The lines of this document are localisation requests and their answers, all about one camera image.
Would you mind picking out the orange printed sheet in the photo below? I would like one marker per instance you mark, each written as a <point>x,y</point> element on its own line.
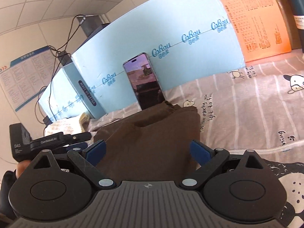
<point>251,16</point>

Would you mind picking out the black white printed cloth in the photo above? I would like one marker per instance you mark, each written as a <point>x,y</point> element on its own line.
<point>289,194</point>

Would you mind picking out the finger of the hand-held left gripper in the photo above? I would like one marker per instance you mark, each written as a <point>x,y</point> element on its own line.
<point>78,145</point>
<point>82,135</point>

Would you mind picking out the smartphone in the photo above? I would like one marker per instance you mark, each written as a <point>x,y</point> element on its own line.
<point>142,80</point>

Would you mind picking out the cream knit sweater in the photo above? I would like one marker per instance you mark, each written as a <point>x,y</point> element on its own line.
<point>64,125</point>

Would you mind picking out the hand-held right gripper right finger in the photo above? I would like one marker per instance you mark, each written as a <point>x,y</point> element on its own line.
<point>200,153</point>

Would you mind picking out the striped printed bed sheet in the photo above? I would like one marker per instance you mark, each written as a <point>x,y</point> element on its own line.
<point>237,104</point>

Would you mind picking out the small black power adapter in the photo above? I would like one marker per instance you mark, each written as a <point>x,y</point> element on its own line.
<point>63,57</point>

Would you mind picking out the brown pants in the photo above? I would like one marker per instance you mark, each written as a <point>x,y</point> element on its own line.
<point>147,147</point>

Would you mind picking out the large light blue cardboard box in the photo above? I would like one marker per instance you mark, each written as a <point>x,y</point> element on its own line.
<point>166,28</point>

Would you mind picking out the person's left hand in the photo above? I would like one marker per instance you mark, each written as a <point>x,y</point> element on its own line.
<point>22,168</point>

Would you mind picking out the black power plug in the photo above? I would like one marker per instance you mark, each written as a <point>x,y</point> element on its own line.
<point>47,120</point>

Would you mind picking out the dark teal bottle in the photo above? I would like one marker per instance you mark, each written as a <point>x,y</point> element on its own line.
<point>293,11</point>

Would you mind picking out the small light blue cardboard box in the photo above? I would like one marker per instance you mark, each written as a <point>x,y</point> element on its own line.
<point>68,92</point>

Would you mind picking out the wall poster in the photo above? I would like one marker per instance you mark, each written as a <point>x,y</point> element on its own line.
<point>26,78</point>

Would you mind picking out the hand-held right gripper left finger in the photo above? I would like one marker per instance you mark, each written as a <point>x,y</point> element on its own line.
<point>96,153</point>

